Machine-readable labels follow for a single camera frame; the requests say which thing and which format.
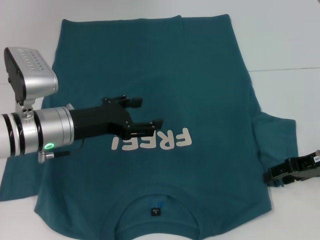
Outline teal T-shirt with FREE print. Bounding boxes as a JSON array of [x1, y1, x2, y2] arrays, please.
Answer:
[[0, 14, 301, 240]]

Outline black cable with silver plug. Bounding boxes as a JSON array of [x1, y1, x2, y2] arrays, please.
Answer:
[[37, 139, 87, 164]]

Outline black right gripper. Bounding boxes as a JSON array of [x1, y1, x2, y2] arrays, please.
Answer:
[[264, 149, 320, 187]]

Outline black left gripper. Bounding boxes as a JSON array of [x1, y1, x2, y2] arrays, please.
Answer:
[[69, 94, 164, 143]]

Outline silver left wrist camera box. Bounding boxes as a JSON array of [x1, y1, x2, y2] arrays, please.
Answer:
[[3, 46, 59, 120]]

